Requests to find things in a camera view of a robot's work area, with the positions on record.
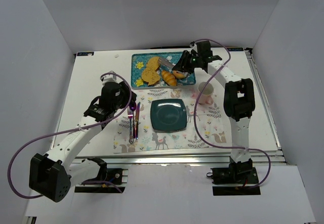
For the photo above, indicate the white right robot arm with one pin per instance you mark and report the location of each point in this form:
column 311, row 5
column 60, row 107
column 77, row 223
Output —
column 238, row 104

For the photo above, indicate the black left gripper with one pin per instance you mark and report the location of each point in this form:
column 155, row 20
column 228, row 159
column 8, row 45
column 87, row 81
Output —
column 130, row 98

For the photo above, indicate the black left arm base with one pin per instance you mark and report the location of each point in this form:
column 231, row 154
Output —
column 106, row 181

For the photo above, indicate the orange sugared bagel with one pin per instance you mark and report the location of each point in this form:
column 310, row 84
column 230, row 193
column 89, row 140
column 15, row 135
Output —
column 178, row 75

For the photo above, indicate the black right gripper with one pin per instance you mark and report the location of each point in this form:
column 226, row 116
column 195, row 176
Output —
column 186, row 61

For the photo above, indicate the dark teal square plate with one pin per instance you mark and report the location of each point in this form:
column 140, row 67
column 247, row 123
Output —
column 168, row 115

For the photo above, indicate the pink ceramic mug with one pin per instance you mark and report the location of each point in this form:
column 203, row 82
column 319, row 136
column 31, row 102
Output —
column 206, row 90

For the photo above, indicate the silver metal tongs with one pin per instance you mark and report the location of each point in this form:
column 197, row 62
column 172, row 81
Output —
column 165, row 62

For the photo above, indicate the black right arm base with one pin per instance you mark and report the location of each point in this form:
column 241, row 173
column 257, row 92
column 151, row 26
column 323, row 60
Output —
column 226, row 183

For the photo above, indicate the brown bread slice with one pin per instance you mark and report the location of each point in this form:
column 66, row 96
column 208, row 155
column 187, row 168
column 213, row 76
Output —
column 153, row 63
column 150, row 76

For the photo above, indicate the purple iridescent spoon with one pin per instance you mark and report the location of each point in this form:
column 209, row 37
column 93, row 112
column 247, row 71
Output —
column 133, row 107

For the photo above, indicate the orange striped croissant roll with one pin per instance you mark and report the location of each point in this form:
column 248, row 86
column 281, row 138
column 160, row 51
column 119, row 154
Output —
column 168, row 78

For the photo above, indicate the animal print placemat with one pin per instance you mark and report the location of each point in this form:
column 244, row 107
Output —
column 203, row 124

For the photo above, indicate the purple iridescent fork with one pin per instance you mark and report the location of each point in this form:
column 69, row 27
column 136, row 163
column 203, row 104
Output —
column 130, row 117

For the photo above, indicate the iridescent table knife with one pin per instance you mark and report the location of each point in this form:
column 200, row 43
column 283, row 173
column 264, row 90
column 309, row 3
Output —
column 136, row 121

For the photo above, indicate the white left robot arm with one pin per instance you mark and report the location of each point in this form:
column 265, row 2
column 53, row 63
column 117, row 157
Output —
column 53, row 174

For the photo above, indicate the teal floral tray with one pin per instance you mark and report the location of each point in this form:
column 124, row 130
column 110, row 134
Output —
column 139, row 62

